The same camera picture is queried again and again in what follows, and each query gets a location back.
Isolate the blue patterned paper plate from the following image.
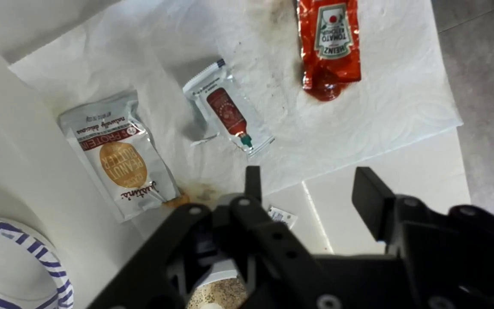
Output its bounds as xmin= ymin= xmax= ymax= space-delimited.
xmin=0 ymin=219 xmax=76 ymax=309

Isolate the white sriracha sauce sachet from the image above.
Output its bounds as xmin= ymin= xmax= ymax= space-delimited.
xmin=182 ymin=58 xmax=273 ymax=152

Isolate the white brown sauce sachet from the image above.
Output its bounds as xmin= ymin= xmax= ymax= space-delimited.
xmin=57 ymin=90 xmax=180 ymax=219

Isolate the white bowl with food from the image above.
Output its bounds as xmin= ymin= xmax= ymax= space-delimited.
xmin=187 ymin=258 xmax=247 ymax=309

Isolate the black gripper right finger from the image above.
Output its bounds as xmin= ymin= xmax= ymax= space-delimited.
xmin=352 ymin=166 xmax=395 ymax=240

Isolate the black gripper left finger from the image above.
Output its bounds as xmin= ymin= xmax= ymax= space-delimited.
xmin=244 ymin=164 xmax=262 ymax=200

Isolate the red ketchup sachet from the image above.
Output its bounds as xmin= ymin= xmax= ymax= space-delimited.
xmin=295 ymin=0 xmax=362 ymax=100

